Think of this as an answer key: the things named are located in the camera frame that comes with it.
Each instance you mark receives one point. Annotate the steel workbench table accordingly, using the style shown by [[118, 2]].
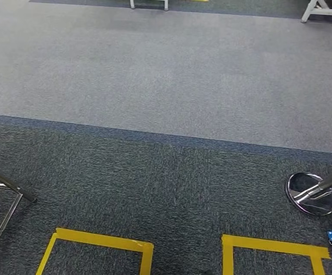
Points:
[[11, 186]]

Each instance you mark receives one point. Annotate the white furniture legs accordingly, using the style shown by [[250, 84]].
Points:
[[132, 4]]

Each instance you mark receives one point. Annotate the chrome barrier stanchion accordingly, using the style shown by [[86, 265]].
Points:
[[311, 197]]

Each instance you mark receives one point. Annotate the white furniture frame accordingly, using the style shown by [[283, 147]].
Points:
[[326, 11]]

